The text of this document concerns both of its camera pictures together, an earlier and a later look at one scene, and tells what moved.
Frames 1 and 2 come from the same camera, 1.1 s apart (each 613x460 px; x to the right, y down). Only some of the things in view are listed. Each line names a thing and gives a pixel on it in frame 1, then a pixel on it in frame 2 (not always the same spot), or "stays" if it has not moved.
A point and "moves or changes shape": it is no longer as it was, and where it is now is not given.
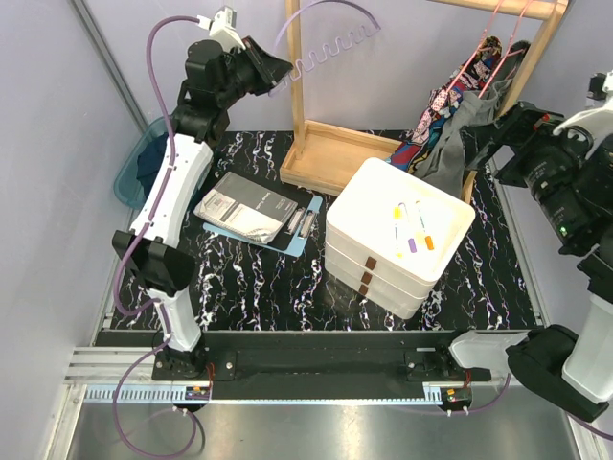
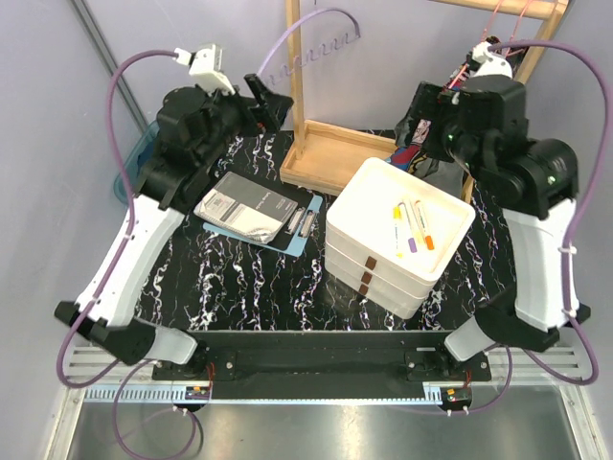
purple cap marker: x=411 y=241 stays
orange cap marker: x=428 y=239 stays
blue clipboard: x=292 y=237 stays
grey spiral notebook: x=245 y=208 stays
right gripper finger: x=478 y=139 → x=402 y=128
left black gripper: x=268 y=70 → x=272 y=108
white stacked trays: x=391 y=233 stays
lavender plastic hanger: x=329 y=52 moves or changes shape
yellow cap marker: x=397 y=215 stays
